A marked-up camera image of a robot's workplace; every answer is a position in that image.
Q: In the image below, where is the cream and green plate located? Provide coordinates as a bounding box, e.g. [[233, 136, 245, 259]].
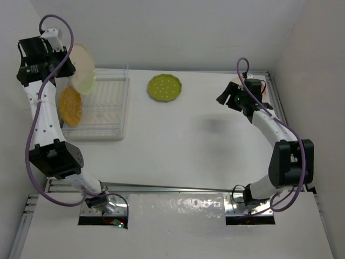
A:
[[70, 44, 96, 95]]

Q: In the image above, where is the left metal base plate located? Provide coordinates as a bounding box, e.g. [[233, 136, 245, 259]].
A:
[[80, 196, 128, 216]]

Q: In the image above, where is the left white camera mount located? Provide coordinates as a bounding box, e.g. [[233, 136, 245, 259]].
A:
[[40, 28, 64, 52]]

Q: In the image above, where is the purple cable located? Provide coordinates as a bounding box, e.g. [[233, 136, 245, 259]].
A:
[[25, 14, 130, 216], [236, 57, 307, 218]]

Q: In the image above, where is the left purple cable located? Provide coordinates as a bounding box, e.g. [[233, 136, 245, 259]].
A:
[[25, 14, 130, 216]]

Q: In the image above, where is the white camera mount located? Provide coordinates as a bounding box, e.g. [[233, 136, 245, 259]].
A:
[[238, 74, 255, 91], [40, 28, 64, 52]]

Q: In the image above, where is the clear plastic dish rack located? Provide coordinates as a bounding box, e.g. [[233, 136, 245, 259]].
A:
[[60, 64, 129, 141]]

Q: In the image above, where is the green polka dot plate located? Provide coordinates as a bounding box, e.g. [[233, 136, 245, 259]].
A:
[[147, 74, 182, 103]]

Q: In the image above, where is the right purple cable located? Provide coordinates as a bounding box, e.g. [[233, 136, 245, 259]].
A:
[[236, 57, 307, 218]]

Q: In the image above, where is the aluminium frame rail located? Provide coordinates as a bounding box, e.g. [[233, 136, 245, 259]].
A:
[[263, 74, 314, 189]]

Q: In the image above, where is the cream and pink plate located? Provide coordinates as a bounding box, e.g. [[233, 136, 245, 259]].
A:
[[231, 77, 267, 95]]

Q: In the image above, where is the metal base plate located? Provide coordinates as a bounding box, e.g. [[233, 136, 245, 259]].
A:
[[80, 196, 128, 216], [223, 193, 273, 217]]

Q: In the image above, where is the orange plate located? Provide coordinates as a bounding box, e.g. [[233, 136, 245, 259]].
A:
[[59, 85, 82, 127]]

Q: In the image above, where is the small green circuit board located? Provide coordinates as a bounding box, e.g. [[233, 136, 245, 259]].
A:
[[112, 219, 124, 228]]

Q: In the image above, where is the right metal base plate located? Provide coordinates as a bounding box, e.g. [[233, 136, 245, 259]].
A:
[[223, 193, 273, 217]]

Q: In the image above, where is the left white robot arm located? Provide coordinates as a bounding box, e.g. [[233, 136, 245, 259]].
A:
[[17, 36, 101, 195]]

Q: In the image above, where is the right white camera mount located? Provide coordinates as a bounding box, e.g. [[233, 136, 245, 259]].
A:
[[238, 74, 255, 91]]

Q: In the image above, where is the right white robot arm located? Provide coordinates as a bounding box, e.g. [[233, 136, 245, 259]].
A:
[[217, 78, 314, 206]]

